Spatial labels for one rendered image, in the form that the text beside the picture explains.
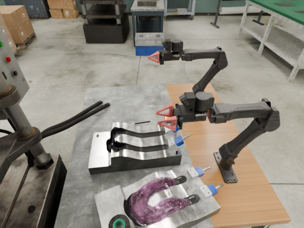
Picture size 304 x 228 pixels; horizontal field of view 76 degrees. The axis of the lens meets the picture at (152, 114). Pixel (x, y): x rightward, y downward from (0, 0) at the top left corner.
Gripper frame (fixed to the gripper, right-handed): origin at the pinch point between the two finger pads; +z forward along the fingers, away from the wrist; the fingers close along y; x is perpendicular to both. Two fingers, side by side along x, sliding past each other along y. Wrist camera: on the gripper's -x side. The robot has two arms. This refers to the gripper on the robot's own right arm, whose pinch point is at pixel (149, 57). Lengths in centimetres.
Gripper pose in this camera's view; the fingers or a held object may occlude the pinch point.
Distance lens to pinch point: 132.6
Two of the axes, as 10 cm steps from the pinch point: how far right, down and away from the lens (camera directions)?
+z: -10.0, 0.8, -0.3
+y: 0.8, 6.4, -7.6
